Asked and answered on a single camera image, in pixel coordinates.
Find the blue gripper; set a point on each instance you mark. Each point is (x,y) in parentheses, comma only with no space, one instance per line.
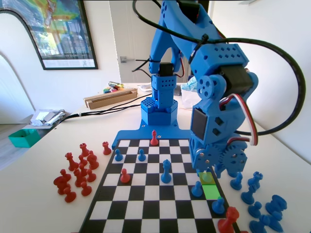
(212,156)

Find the red chess pawn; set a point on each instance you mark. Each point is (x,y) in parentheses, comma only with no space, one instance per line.
(83,170)
(85,189)
(125,177)
(69,196)
(91,176)
(82,160)

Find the black and white chessboard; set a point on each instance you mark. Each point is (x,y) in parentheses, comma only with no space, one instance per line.
(150,194)

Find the red chess queen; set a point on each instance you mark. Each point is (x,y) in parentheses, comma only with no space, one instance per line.
(71,162)

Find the green plastic bin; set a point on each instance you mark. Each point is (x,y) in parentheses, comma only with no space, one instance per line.
(22,140)

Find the white door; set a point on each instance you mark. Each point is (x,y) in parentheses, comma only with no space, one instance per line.
(126,29)

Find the blue base plate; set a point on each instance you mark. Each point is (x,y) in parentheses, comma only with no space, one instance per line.
(131,134)

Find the red chess king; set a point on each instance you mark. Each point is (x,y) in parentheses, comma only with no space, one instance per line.
(228,221)

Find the black framed poster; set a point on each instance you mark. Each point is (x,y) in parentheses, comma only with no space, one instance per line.
(63,29)

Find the pile of papers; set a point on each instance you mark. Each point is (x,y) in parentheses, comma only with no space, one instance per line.
(46,116)

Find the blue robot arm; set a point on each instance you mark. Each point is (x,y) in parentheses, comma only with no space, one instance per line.
(206,55)

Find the small colourful blocks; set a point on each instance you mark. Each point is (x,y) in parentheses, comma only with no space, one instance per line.
(109,90)

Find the yellow green marker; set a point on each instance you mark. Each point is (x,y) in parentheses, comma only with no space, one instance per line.
(116,85)

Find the long cardboard box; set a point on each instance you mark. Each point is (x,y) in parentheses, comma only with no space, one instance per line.
(109,100)

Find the blue chess king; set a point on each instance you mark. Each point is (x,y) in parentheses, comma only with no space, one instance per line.
(166,174)

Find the clear plastic bag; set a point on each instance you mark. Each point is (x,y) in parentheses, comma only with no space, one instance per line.
(188,97)

